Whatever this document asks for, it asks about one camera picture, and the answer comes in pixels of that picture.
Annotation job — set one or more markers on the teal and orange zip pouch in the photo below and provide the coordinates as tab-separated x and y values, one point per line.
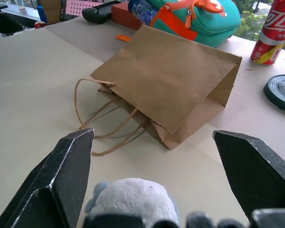
204	21

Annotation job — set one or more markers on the brown cardboard box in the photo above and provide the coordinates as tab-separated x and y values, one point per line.
51	10

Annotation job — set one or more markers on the dark green round disc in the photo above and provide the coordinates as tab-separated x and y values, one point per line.
281	92

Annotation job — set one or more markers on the light blue plush toy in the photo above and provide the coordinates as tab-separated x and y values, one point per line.
133	199

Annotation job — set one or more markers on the black game controller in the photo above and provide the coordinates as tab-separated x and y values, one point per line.
96	14

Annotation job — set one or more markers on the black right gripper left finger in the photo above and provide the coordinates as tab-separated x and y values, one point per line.
61	175

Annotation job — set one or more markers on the red cola can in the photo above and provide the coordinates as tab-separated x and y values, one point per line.
272	33

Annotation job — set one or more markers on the pink perforated board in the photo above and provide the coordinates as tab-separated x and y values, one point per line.
82	7

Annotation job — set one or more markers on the black chair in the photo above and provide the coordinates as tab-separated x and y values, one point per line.
3	22

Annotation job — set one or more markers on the blue plastic water bottle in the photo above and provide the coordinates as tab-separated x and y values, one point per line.
142	10

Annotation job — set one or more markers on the small orange clip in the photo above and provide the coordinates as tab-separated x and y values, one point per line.
122	37

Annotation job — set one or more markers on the red flat box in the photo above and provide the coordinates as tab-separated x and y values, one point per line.
126	16

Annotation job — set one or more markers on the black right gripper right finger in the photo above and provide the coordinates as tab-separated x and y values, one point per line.
254	171

